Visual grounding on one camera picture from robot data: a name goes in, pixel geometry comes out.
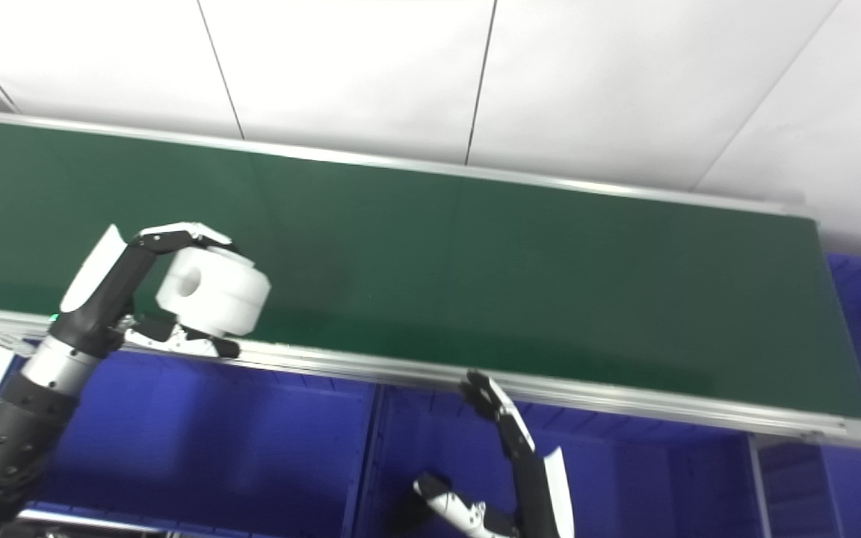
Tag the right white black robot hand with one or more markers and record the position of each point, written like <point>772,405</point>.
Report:
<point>524,456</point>

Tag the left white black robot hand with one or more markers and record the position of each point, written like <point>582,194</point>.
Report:
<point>105,288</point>

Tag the white plastic part with hole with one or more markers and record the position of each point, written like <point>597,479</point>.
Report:
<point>214,291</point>

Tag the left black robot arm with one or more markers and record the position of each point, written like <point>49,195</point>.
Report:
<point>19,426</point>

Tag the green conveyor belt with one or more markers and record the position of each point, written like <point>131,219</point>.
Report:
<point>610,407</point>
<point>475,276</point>

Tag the silver metal bar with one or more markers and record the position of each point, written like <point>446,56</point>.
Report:
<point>87,521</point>

